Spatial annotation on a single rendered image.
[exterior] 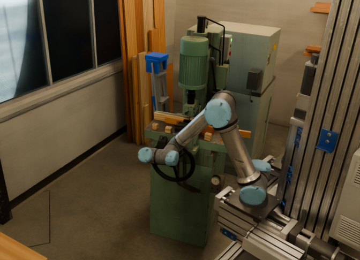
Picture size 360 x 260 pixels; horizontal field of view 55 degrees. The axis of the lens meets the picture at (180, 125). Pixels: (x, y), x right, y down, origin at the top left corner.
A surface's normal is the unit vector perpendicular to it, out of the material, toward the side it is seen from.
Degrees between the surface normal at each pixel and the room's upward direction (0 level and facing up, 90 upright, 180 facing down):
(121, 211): 0
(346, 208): 90
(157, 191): 90
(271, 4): 90
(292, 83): 90
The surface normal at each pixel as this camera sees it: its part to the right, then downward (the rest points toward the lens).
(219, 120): -0.37, 0.29
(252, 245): -0.66, 0.30
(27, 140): 0.90, 0.23
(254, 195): -0.26, 0.52
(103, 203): 0.04, -0.90
